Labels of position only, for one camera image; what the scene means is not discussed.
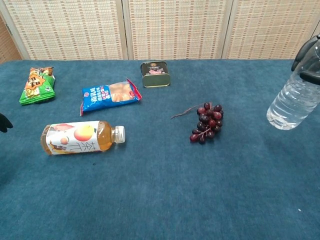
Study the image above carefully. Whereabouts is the blue table cloth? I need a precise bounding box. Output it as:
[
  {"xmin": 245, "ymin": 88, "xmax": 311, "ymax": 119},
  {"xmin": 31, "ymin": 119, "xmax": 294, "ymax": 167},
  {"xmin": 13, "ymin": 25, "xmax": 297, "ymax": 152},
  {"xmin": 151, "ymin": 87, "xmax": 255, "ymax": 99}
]
[{"xmin": 0, "ymin": 58, "xmax": 320, "ymax": 240}]

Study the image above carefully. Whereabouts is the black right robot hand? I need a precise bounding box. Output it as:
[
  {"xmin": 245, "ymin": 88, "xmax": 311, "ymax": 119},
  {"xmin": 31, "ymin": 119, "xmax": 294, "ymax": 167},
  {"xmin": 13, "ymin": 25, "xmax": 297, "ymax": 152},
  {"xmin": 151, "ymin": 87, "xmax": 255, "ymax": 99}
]
[{"xmin": 291, "ymin": 34, "xmax": 320, "ymax": 86}]

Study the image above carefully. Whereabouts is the green luncheon meat tin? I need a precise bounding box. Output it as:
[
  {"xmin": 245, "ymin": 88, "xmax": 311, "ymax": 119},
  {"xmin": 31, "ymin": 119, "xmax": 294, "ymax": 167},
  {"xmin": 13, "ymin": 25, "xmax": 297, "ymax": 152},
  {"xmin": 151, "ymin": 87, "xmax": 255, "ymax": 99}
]
[{"xmin": 140, "ymin": 60, "xmax": 172, "ymax": 89}]

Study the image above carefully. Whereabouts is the woven folding screen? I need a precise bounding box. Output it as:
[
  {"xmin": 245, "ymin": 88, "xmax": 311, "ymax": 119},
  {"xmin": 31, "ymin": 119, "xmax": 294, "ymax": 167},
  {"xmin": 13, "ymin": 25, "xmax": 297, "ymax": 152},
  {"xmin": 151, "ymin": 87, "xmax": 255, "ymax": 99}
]
[{"xmin": 0, "ymin": 0, "xmax": 320, "ymax": 65}]

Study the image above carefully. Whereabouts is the blue snack bag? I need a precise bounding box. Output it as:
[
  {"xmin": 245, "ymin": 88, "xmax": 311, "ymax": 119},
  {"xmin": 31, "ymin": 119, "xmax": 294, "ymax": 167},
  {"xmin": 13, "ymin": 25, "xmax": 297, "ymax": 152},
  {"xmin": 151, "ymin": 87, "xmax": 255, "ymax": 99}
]
[{"xmin": 79, "ymin": 77, "xmax": 143, "ymax": 117}]

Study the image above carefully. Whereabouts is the green snack bag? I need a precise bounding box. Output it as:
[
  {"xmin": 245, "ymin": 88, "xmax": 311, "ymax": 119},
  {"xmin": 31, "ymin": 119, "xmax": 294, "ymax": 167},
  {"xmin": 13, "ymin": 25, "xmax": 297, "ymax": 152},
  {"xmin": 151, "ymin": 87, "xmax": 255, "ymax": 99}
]
[{"xmin": 18, "ymin": 66, "xmax": 56, "ymax": 106}]

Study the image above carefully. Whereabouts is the bunch of dark red grapes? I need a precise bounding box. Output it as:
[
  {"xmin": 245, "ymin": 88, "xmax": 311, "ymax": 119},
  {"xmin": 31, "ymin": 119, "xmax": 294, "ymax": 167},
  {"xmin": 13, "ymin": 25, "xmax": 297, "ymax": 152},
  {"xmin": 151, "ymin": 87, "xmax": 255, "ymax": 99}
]
[{"xmin": 170, "ymin": 101, "xmax": 224, "ymax": 145}]

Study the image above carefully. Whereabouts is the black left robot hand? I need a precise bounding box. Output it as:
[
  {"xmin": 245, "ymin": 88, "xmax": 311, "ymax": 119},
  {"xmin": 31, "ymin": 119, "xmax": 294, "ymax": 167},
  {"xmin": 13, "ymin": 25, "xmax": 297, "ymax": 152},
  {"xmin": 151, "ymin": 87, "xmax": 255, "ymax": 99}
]
[{"xmin": 0, "ymin": 112, "xmax": 14, "ymax": 133}]

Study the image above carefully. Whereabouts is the transparent plastic water bottle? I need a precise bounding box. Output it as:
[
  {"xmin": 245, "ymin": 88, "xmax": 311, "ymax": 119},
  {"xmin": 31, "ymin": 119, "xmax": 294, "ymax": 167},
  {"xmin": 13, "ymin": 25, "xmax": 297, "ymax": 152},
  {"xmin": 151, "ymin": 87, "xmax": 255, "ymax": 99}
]
[{"xmin": 266, "ymin": 58, "xmax": 320, "ymax": 131}]

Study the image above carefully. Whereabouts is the peach tea drink bottle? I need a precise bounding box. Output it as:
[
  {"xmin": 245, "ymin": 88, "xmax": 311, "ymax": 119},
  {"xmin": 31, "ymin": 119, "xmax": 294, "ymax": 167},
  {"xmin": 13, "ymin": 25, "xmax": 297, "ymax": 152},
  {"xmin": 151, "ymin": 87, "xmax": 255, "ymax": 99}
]
[{"xmin": 40, "ymin": 120, "xmax": 126, "ymax": 156}]

